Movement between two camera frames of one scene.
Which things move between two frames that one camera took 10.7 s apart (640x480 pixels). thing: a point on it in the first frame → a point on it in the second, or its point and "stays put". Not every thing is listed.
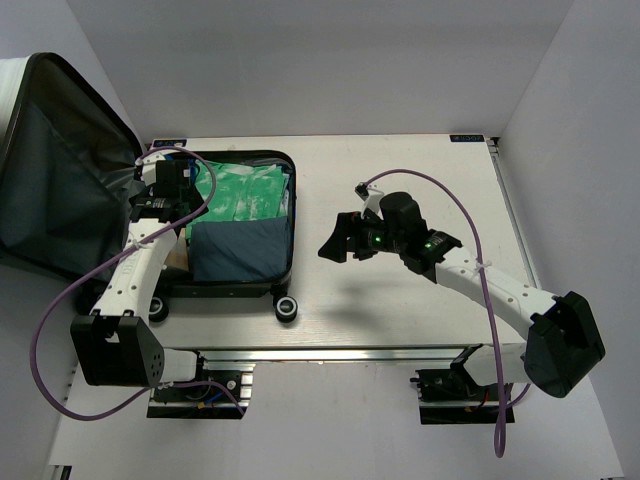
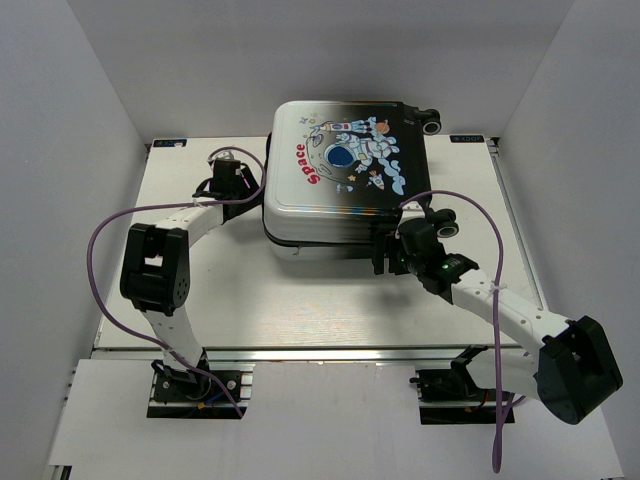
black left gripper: x=193 y=196 → x=251 y=206
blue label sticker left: x=172 y=142 stays put
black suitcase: x=66 y=171 → x=335 y=171
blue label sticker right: x=466 y=138 stays put
